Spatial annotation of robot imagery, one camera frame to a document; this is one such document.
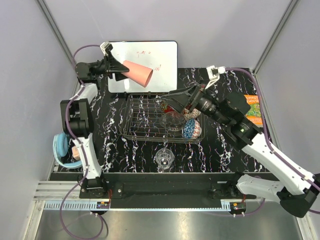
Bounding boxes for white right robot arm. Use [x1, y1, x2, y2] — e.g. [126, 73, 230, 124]
[161, 85, 320, 218]

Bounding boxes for purple floor cable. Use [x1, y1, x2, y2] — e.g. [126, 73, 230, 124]
[60, 209, 108, 240]

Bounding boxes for brown patterned bowl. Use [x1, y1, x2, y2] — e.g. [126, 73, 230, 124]
[183, 108, 201, 119]

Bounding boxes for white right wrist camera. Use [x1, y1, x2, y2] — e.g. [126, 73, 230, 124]
[205, 65, 226, 89]

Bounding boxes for blue triangle pattern bowl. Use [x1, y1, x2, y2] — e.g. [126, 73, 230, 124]
[182, 118, 202, 139]

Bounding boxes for light blue headphones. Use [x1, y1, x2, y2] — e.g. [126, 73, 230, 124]
[52, 132, 82, 169]

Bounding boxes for metal wire dish rack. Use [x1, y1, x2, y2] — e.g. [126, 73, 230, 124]
[120, 93, 205, 144]

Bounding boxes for pink plastic cup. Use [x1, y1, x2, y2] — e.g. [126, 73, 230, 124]
[122, 60, 153, 88]

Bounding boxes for white dry-erase board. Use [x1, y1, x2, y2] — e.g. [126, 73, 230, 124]
[107, 41, 178, 93]

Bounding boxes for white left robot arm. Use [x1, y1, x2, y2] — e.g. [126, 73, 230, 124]
[60, 50, 129, 199]

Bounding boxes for orange treehouse book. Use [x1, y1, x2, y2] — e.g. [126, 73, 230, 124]
[245, 94, 263, 128]

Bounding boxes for red floral bowl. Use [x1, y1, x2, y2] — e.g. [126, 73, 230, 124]
[160, 100, 175, 114]

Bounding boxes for pink cube block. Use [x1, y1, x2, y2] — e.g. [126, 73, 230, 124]
[71, 146, 80, 161]

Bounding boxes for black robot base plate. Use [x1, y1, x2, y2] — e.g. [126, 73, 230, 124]
[49, 171, 258, 210]

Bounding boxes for clear glass plate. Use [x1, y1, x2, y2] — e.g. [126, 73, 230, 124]
[159, 111, 188, 132]

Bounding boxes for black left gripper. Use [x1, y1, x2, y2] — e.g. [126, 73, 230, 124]
[90, 50, 132, 81]

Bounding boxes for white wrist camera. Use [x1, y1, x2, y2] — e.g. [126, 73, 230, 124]
[205, 65, 226, 89]
[99, 41, 113, 56]

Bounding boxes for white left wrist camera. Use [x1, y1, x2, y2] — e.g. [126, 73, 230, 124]
[99, 41, 113, 56]

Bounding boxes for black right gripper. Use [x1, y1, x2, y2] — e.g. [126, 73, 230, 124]
[160, 79, 230, 126]

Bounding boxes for grey cable duct rail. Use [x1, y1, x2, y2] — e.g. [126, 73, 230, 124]
[44, 198, 247, 212]

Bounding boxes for clear drinking glass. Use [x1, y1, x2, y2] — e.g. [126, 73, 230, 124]
[154, 148, 175, 173]

